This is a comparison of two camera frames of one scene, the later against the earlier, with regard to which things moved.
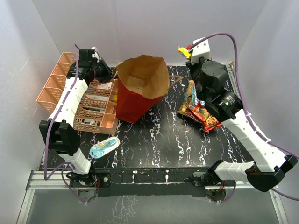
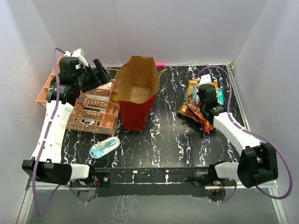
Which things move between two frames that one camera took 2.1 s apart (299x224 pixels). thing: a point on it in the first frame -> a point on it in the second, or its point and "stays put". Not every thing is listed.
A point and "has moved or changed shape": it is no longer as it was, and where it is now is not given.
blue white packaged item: (101, 147) stays put
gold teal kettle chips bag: (190, 97) stays put
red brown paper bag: (143, 81) has moved or changed shape
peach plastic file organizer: (96, 111) stays put
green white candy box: (195, 101) has moved or changed shape
